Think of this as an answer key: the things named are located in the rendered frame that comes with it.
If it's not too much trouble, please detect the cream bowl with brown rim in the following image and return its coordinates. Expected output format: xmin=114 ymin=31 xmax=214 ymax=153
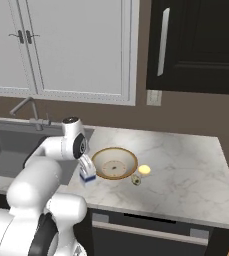
xmin=91 ymin=146 xmax=139 ymax=181

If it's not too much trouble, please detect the white and blue milk carton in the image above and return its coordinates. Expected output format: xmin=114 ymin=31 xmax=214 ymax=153
xmin=78 ymin=155 xmax=98 ymax=183

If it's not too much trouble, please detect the grey kitchen sink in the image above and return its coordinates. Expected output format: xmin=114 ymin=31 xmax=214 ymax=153
xmin=0 ymin=119 xmax=96 ymax=187

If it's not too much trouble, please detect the pale yellow egg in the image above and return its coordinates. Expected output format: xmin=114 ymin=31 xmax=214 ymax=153
xmin=138 ymin=164 xmax=152 ymax=176

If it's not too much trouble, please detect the small green speckled food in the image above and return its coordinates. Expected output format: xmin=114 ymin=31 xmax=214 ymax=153
xmin=131 ymin=175 xmax=142 ymax=187

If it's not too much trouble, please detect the grey metal tap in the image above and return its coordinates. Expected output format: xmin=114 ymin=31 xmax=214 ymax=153
xmin=9 ymin=96 xmax=52 ymax=132

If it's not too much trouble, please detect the black dishwasher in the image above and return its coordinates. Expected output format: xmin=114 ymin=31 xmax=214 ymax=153
xmin=91 ymin=207 xmax=229 ymax=256

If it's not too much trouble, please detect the black cupboard door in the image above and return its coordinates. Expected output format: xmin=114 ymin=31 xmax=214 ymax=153
xmin=145 ymin=0 xmax=229 ymax=96

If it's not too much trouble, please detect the narrow white cupboard door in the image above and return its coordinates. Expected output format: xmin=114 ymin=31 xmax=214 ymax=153
xmin=0 ymin=0 xmax=38 ymax=96

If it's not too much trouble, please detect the white wall socket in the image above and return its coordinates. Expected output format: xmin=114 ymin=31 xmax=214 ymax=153
xmin=146 ymin=89 xmax=163 ymax=107

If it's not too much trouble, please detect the long silver door handle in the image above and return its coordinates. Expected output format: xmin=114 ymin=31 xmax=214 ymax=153
xmin=156 ymin=7 xmax=171 ymax=78

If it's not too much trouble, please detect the silver dishwasher handle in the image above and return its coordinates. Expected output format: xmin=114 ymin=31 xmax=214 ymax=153
xmin=92 ymin=220 xmax=210 ymax=247

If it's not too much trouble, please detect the dark cupboard door handle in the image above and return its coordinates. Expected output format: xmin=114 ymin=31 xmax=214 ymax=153
xmin=8 ymin=29 xmax=25 ymax=45
xmin=25 ymin=29 xmax=41 ymax=45

